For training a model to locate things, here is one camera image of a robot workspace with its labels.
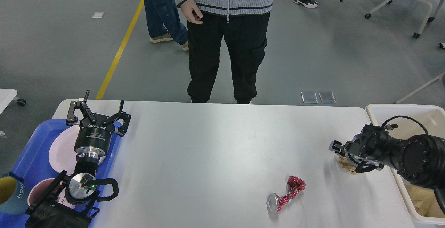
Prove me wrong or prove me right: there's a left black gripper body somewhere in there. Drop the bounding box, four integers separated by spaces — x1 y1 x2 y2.
74 123 115 159

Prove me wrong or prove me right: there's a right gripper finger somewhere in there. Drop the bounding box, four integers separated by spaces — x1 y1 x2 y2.
355 162 384 173
329 140 345 156

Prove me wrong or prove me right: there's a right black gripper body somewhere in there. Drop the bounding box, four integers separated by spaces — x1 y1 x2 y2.
344 141 364 167

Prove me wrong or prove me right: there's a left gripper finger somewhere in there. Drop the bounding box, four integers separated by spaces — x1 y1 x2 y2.
66 91 98 128
101 99 131 137

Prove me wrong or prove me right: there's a brown paper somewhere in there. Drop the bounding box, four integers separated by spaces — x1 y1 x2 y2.
339 156 358 175

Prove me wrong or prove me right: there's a pink plate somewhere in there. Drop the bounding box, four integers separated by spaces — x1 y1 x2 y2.
48 125 106 174

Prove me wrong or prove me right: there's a crushed red can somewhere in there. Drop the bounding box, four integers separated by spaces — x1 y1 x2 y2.
266 175 306 214

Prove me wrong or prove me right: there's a pink mug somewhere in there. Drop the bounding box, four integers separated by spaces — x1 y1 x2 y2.
27 178 75 209

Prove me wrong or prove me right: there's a dark teal mug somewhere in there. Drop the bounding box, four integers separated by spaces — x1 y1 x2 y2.
0 172 31 215

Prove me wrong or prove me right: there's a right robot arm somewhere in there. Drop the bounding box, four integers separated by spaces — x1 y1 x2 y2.
329 119 445 211

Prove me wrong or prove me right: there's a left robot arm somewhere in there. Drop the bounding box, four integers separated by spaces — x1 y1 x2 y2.
24 91 131 228

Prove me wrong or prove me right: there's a right floor plate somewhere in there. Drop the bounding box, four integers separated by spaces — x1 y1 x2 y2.
318 92 336 104

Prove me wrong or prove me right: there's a floor plate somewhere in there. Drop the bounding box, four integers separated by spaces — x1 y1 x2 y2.
301 91 318 104
318 92 336 104

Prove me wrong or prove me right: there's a left floor plate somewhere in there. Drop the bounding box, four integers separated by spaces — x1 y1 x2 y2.
301 91 318 104

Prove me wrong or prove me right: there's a blue plastic tray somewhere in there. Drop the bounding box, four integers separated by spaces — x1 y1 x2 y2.
0 119 122 228

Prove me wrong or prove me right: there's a white side table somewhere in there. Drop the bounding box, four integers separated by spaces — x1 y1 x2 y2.
0 88 18 113

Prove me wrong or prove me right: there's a beige plastic bin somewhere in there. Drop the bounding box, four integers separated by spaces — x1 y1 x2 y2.
366 104 445 228

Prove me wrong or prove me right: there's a person in blue jeans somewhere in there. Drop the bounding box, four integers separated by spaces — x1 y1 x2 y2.
144 0 189 52

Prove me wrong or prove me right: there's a person in grey sweater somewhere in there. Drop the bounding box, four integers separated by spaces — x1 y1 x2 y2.
174 0 273 104

